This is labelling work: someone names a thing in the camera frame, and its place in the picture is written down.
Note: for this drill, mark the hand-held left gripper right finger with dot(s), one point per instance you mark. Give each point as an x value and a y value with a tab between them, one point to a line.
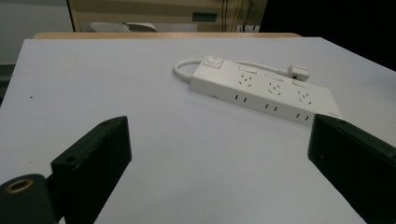
355	161

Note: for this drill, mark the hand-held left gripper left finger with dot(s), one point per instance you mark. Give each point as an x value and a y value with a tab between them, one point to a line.
93	165

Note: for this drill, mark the white power strip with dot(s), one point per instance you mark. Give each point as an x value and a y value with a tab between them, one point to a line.
264	90

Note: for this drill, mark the white power plug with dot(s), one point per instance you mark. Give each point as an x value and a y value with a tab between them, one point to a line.
297	72

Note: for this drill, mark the beige wooden cabinet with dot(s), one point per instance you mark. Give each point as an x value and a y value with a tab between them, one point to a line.
168	15

